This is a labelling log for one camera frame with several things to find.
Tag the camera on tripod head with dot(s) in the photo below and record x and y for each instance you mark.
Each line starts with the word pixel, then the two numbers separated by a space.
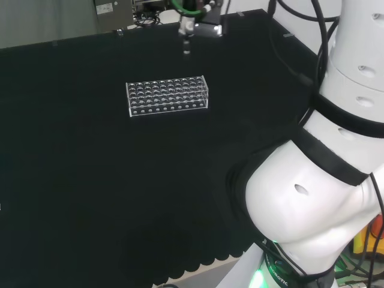
pixel 207 25

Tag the yellow stop button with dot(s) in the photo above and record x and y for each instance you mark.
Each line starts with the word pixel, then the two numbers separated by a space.
pixel 375 232

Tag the clear test tube rack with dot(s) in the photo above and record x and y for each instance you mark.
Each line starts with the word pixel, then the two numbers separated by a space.
pixel 166 95

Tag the black bench cloth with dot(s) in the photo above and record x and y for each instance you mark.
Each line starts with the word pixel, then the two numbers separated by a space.
pixel 90 165

